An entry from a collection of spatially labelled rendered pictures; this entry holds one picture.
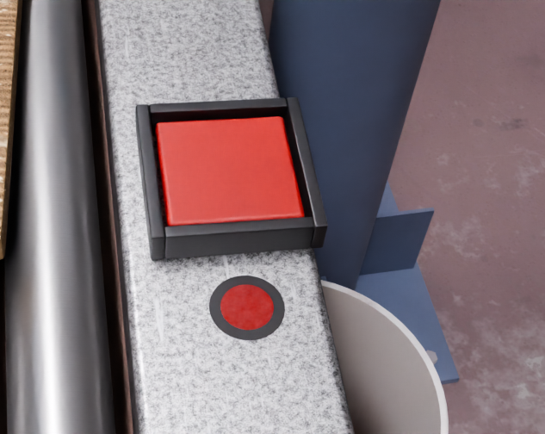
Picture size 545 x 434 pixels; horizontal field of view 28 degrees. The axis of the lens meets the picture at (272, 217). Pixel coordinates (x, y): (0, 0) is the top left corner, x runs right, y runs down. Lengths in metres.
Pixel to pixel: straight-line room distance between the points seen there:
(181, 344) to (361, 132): 0.76
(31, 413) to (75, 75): 0.18
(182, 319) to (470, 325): 1.16
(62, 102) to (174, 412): 0.17
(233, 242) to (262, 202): 0.02
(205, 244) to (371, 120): 0.73
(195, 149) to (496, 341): 1.14
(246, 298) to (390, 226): 1.05
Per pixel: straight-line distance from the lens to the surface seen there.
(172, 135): 0.49
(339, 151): 1.20
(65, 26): 0.56
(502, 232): 1.70
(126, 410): 0.47
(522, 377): 1.57
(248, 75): 0.54
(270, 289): 0.46
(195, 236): 0.45
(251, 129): 0.50
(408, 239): 1.54
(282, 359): 0.44
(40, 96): 0.52
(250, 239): 0.46
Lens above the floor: 1.30
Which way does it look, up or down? 52 degrees down
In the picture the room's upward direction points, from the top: 10 degrees clockwise
